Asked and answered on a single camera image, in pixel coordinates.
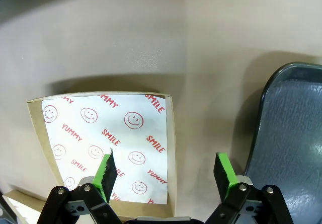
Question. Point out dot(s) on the brown cardboard food box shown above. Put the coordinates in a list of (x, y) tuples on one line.
[(170, 158), (22, 199)]

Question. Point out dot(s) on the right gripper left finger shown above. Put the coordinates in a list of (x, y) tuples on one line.
[(103, 178)]

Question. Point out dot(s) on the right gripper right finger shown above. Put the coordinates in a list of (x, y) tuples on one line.
[(225, 176)]

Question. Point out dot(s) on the white smiley print paper liner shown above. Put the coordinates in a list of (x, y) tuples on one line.
[(100, 123)]

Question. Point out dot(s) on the black plastic tray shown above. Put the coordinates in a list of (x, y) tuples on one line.
[(289, 133)]

